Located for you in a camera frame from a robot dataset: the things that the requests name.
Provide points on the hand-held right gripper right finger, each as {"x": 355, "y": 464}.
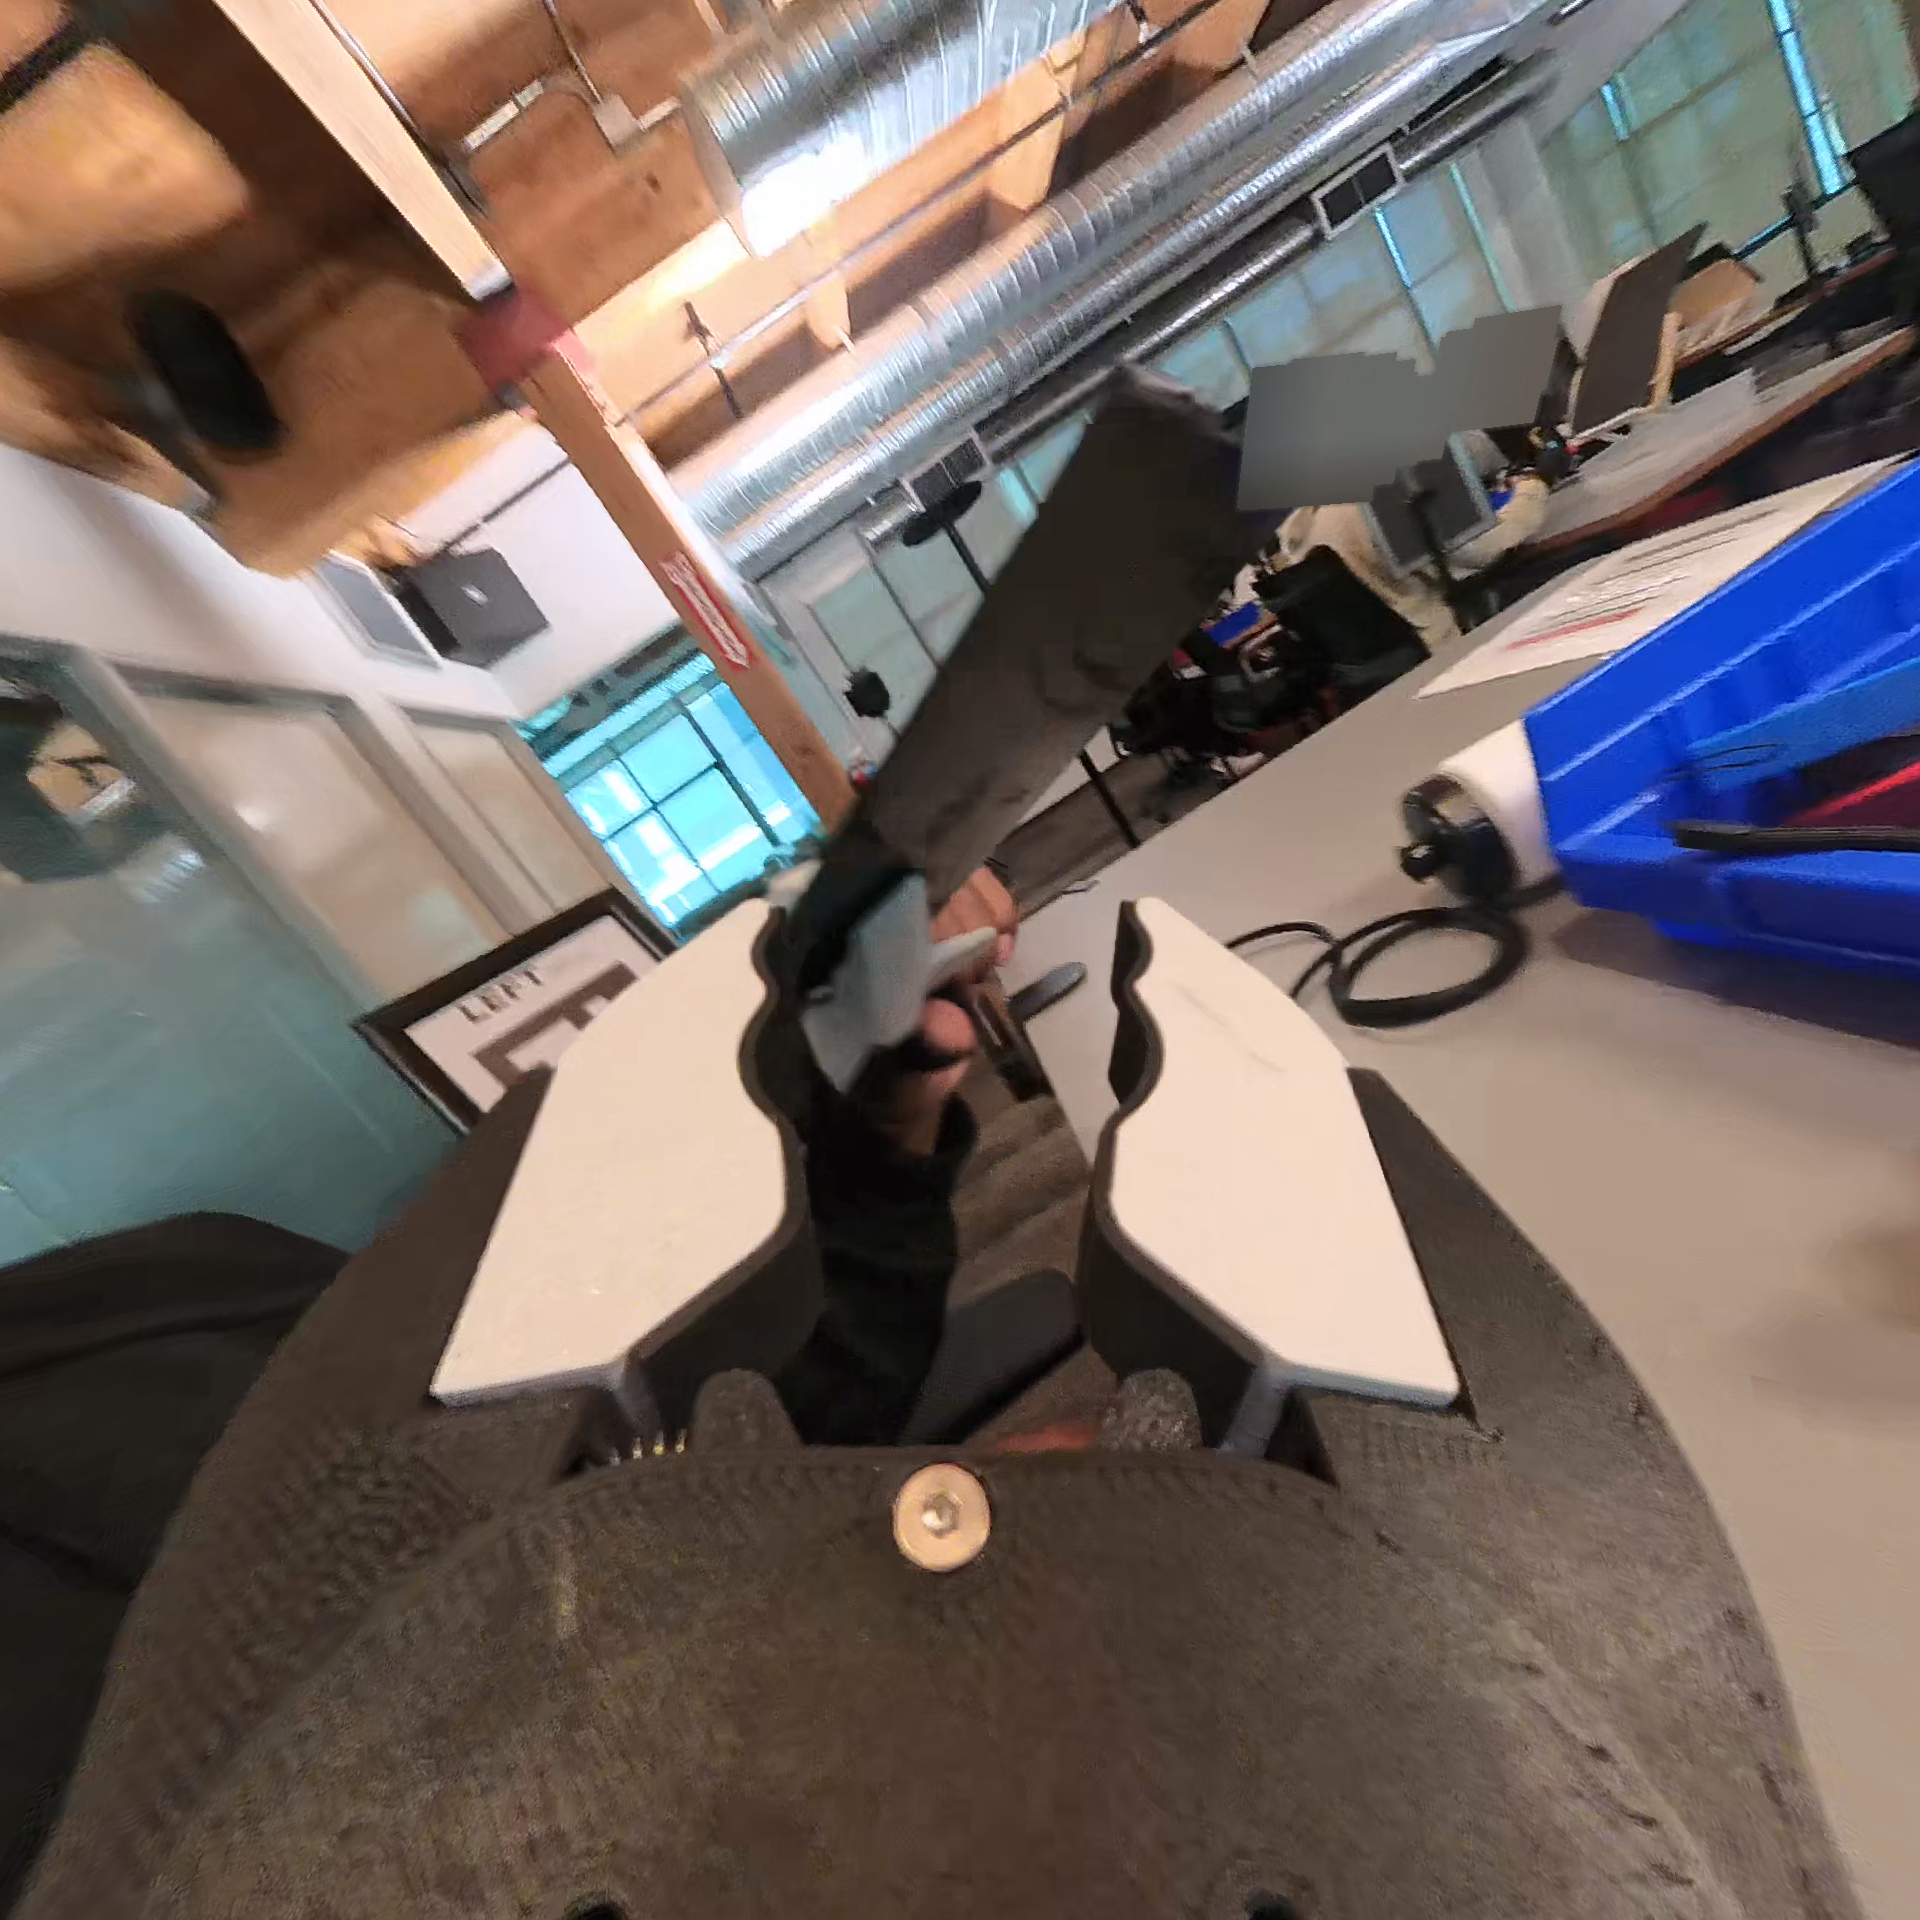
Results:
{"x": 1259, "y": 1202}

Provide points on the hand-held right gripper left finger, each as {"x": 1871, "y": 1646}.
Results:
{"x": 628, "y": 1202}

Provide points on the large blue storage bin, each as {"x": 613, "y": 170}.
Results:
{"x": 1769, "y": 720}

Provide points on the black pole stand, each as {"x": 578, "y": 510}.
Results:
{"x": 960, "y": 599}

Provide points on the red and white sign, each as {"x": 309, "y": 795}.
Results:
{"x": 704, "y": 610}

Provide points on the small black device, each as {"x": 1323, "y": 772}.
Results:
{"x": 1447, "y": 839}

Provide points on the white roll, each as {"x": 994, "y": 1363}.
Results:
{"x": 1500, "y": 796}

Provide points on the person's dark clothing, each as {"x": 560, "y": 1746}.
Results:
{"x": 135, "y": 1382}

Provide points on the white paper sheet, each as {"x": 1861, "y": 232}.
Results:
{"x": 1621, "y": 616}

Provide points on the computer monitor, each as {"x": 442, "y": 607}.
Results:
{"x": 1434, "y": 503}

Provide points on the black dome fixture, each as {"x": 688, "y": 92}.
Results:
{"x": 201, "y": 370}

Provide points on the black wall speaker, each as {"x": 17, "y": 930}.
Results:
{"x": 473, "y": 610}

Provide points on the silver ventilation duct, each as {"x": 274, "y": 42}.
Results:
{"x": 1050, "y": 301}

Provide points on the silver duct with vent boxes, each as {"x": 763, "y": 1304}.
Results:
{"x": 900, "y": 90}

